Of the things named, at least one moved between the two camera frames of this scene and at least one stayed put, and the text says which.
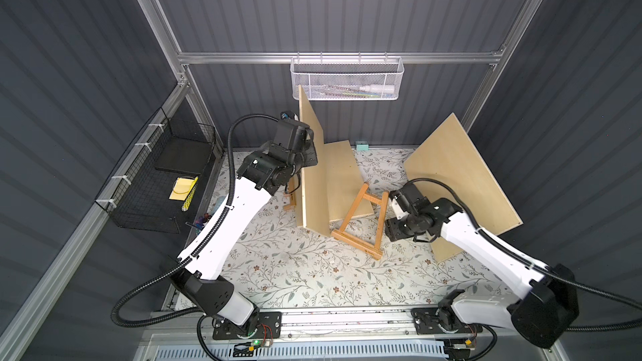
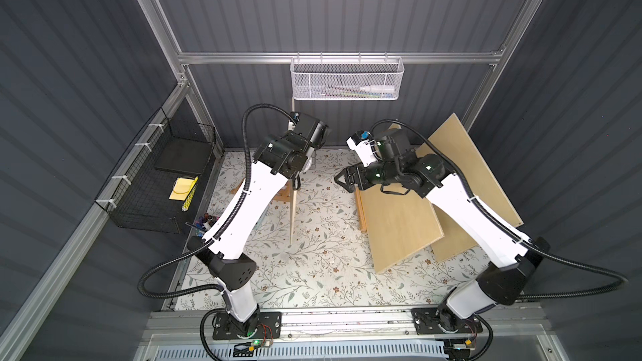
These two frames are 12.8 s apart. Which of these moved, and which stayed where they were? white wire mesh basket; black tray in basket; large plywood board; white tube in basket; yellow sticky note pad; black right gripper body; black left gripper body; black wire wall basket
Moved: black left gripper body; black right gripper body
Stayed: black tray in basket; large plywood board; white wire mesh basket; black wire wall basket; white tube in basket; yellow sticky note pad
